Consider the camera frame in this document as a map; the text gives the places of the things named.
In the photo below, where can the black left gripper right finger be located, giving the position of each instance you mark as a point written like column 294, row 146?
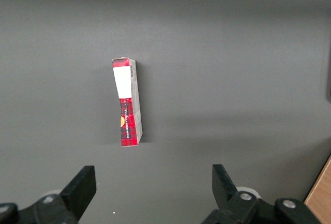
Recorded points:
column 227, row 190

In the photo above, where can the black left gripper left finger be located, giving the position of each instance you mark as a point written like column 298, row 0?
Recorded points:
column 75, row 193

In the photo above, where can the red tartan cardboard box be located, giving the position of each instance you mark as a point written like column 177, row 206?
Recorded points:
column 128, row 105

